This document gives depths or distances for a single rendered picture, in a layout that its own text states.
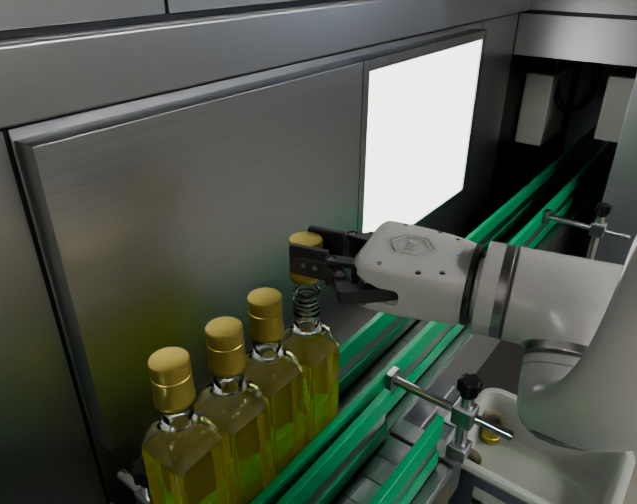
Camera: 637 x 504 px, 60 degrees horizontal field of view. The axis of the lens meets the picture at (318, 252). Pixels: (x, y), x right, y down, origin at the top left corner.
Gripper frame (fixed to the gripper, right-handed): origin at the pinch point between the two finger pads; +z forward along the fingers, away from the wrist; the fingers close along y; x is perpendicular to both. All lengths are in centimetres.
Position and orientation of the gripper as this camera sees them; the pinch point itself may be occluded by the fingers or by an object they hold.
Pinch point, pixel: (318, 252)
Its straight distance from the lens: 55.0
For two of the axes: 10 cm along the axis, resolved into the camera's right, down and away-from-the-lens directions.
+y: -4.0, 4.4, -8.0
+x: 0.0, 8.8, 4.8
